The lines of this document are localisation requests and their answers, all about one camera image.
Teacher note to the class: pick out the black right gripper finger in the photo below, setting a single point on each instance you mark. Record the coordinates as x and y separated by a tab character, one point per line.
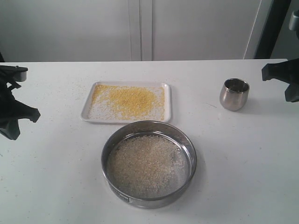
287	71
292	93

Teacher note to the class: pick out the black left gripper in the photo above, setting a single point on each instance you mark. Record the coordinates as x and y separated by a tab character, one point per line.
10	129

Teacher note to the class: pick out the stainless steel cup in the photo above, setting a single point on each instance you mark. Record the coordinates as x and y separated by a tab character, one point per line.
234	94

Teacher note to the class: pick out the yellowish grain powder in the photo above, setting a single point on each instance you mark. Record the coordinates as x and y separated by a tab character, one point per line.
144	166

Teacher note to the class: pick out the round stainless steel sieve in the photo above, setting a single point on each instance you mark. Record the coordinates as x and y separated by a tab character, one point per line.
184	173

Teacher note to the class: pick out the white cabinet with doors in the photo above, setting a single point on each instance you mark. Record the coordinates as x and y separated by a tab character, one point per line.
130	30

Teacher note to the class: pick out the white rectangular plastic tray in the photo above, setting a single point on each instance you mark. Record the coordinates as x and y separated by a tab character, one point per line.
168	112

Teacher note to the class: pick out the sieved yellow fine grains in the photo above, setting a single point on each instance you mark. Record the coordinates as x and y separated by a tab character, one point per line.
115	102

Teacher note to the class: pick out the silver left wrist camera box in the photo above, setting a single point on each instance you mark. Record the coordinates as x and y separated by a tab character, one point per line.
15	73

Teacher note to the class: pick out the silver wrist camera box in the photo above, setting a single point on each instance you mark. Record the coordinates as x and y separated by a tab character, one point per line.
15	73
294	21

